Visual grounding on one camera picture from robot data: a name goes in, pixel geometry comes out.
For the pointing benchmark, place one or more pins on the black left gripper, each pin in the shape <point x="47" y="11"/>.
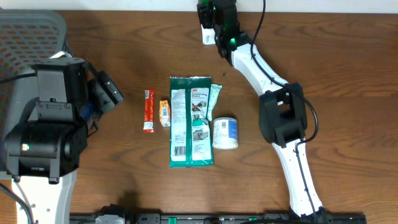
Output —
<point x="104" y="91"/>

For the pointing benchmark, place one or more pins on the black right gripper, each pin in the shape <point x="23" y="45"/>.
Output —
<point x="205" y="12"/>

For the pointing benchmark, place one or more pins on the red white tube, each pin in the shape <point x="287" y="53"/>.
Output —
<point x="149" y="110"/>

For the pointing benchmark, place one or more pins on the small orange carton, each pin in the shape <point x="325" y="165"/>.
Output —
<point x="164" y="113"/>

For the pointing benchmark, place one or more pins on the light green small pouch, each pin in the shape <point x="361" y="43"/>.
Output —
<point x="213" y="98"/>

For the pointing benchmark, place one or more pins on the green 3M product package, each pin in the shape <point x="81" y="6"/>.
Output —
<point x="190" y="134"/>

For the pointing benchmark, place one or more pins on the white blue round container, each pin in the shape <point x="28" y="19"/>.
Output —
<point x="225" y="133"/>

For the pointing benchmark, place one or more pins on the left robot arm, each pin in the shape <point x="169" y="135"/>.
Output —
<point x="64" y="103"/>

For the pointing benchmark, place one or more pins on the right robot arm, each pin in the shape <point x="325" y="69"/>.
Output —
<point x="282" y="105"/>

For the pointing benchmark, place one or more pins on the grey plastic mesh basket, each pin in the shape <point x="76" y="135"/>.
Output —
<point x="27" y="37"/>

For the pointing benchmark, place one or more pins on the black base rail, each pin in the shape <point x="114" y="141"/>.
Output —
<point x="117" y="214"/>

